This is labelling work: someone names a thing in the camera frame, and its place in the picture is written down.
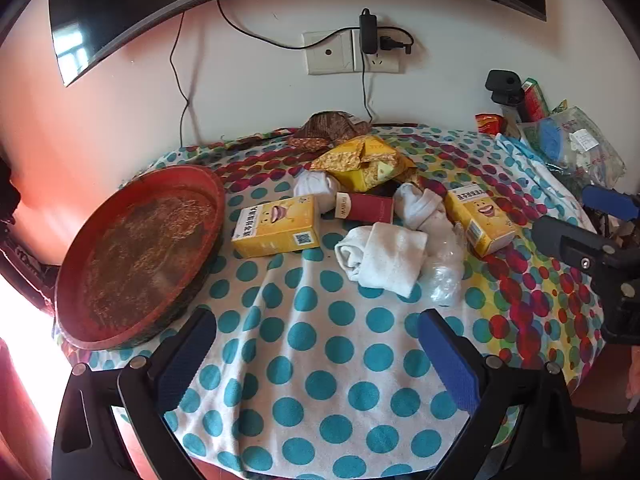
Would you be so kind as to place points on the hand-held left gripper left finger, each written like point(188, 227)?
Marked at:
point(185, 360)

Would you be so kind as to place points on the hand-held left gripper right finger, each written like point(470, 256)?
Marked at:
point(445, 360)

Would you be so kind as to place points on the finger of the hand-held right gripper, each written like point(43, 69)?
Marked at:
point(565, 242)
point(612, 202)

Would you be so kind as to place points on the yellow cardboard box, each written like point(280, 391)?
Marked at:
point(480, 220)
point(275, 225)

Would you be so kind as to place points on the clear plastic bag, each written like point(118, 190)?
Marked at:
point(445, 270)

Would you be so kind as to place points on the red round tray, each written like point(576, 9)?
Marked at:
point(140, 255)

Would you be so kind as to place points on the white sock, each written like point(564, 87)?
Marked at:
point(315, 185)
point(385, 255)
point(417, 205)

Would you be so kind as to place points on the small red box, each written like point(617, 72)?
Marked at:
point(367, 207)

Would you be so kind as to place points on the yellow snack bag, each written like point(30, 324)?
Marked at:
point(360, 160)

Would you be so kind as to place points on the brown snack bag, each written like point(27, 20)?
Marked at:
point(327, 127)

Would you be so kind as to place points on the clear bag with blue lid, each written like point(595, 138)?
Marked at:
point(575, 140)

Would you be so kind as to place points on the light blue cloth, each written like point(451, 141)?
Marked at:
point(525, 152)

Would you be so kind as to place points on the polka dot tablecloth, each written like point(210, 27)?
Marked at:
point(310, 360)

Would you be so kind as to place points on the green and red box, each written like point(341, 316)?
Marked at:
point(535, 97)

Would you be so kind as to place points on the red snack packet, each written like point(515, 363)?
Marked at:
point(489, 124)

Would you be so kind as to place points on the black power plug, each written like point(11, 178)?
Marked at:
point(395, 44)

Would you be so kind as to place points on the black power adapter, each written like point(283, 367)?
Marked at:
point(369, 30)

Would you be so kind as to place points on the black clamp mount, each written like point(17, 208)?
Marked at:
point(502, 85)

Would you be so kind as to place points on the white wall power socket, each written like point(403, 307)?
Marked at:
point(387, 62)

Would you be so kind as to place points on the white coax wall plate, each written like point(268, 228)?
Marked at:
point(327, 52)

